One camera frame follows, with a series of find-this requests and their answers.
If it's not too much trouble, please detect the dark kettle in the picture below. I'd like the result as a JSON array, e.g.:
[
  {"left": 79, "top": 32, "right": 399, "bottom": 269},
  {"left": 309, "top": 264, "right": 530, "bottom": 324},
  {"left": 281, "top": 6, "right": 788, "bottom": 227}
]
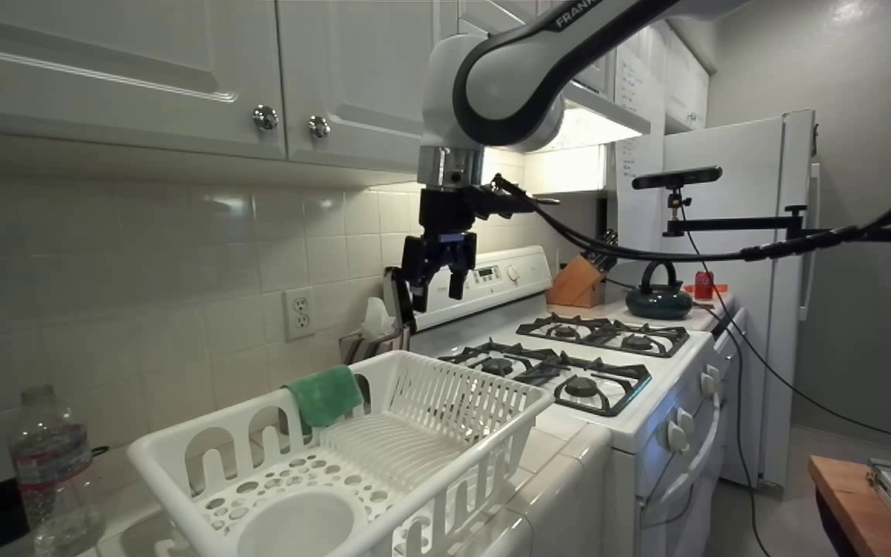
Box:
[{"left": 625, "top": 256, "right": 696, "bottom": 322}]

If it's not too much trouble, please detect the white gas stove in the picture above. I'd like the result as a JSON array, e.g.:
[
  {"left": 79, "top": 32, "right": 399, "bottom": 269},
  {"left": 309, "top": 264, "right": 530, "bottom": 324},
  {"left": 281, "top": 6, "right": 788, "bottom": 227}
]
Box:
[{"left": 403, "top": 241, "right": 748, "bottom": 557}]

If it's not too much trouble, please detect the thin black hanging cable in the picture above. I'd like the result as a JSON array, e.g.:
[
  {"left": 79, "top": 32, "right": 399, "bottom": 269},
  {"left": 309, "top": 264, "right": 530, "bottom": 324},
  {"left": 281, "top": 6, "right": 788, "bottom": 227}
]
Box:
[{"left": 718, "top": 306, "right": 891, "bottom": 447}]

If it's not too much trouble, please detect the black camera bar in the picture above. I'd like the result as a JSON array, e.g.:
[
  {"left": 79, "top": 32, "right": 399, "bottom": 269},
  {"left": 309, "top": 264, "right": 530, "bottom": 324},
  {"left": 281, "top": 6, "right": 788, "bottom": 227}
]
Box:
[{"left": 628, "top": 165, "right": 724, "bottom": 196}]

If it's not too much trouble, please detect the white wall outlet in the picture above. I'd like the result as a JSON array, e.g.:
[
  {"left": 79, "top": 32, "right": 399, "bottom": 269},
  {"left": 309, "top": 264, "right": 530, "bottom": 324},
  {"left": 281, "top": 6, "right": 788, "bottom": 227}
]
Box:
[{"left": 281, "top": 285, "right": 323, "bottom": 344}]

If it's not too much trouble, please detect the narrow white cabinet door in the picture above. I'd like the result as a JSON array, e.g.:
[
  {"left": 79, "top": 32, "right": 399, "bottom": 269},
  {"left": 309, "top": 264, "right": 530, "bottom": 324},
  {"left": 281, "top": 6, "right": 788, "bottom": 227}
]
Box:
[{"left": 276, "top": 0, "right": 464, "bottom": 174}]

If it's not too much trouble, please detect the black camera support boom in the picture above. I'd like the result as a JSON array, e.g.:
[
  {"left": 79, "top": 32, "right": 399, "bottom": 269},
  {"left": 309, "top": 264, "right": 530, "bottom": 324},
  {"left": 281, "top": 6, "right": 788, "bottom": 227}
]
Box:
[{"left": 658, "top": 188, "right": 891, "bottom": 247}]

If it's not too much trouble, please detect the wide white cabinet door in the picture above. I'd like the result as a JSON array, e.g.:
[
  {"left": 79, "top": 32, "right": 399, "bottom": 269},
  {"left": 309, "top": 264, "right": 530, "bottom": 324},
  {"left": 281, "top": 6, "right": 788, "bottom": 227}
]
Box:
[{"left": 0, "top": 0, "right": 291, "bottom": 162}]

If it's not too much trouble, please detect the round burner cap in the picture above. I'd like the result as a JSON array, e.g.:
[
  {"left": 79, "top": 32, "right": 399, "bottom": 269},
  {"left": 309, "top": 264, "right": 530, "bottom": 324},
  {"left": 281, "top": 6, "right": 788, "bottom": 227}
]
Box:
[
  {"left": 476, "top": 352, "right": 520, "bottom": 379},
  {"left": 560, "top": 374, "right": 604, "bottom": 407}
]

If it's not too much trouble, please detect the wooden table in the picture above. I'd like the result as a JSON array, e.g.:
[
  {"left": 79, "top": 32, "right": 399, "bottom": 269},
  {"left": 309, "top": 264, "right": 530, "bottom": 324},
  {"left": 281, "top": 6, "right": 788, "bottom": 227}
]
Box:
[{"left": 804, "top": 453, "right": 891, "bottom": 557}]

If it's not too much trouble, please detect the green towel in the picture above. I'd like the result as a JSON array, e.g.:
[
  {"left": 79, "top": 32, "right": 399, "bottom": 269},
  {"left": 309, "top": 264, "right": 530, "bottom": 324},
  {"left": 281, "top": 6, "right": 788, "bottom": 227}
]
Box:
[{"left": 284, "top": 367, "right": 368, "bottom": 436}]

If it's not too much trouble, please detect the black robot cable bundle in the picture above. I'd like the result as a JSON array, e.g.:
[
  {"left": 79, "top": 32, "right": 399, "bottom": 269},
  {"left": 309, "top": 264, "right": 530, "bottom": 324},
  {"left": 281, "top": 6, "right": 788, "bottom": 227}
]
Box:
[{"left": 485, "top": 159, "right": 891, "bottom": 266}]

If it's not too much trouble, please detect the white cabinet above hood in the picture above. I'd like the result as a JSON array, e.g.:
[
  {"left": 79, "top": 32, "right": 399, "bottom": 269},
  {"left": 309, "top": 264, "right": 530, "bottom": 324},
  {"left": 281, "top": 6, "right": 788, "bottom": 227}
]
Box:
[{"left": 565, "top": 16, "right": 716, "bottom": 137}]

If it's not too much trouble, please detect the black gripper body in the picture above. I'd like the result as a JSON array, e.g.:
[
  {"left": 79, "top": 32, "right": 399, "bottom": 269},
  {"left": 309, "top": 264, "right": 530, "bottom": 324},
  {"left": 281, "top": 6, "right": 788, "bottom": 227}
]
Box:
[{"left": 409, "top": 185, "right": 485, "bottom": 250}]

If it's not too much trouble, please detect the wooden knife block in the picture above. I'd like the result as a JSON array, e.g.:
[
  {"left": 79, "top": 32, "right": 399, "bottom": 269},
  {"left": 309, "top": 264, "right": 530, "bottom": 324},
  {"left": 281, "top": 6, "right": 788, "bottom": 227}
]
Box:
[{"left": 545, "top": 244, "right": 614, "bottom": 311}]

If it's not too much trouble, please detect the white plastic dish rack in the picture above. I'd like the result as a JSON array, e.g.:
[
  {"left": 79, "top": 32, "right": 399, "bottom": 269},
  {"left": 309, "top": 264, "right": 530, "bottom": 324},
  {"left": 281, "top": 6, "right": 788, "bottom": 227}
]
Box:
[{"left": 124, "top": 347, "right": 557, "bottom": 557}]

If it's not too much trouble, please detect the white refrigerator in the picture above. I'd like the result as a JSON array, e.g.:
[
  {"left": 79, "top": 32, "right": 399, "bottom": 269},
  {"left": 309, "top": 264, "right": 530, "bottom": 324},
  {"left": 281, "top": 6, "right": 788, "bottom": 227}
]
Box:
[{"left": 610, "top": 105, "right": 823, "bottom": 491}]

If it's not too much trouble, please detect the small red object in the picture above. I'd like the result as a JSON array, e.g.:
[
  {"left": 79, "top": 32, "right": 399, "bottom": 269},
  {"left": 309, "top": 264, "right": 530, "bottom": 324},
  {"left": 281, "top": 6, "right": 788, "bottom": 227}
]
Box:
[{"left": 689, "top": 269, "right": 724, "bottom": 305}]

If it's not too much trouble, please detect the white crumpled bag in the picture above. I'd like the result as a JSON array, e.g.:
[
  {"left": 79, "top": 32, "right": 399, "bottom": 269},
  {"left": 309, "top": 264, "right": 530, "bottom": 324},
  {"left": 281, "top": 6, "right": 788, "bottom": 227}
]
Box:
[{"left": 345, "top": 294, "right": 409, "bottom": 367}]

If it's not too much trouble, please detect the black stove grate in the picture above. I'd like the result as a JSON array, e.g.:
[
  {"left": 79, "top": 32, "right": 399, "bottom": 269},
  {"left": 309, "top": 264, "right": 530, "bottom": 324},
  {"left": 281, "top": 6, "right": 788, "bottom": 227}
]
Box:
[
  {"left": 438, "top": 337, "right": 657, "bottom": 421},
  {"left": 513, "top": 314, "right": 693, "bottom": 363}
]

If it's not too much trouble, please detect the clear plastic water bottle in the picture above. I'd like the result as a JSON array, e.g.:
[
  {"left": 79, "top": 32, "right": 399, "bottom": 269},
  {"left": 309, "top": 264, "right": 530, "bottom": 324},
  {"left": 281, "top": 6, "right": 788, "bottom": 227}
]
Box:
[{"left": 6, "top": 380, "right": 107, "bottom": 557}]

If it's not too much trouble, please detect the white stove knob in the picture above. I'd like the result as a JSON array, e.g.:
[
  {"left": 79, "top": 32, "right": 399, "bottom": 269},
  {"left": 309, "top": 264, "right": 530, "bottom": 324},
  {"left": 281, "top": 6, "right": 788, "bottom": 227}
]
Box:
[
  {"left": 696, "top": 367, "right": 726, "bottom": 403},
  {"left": 662, "top": 407, "right": 699, "bottom": 458}
]

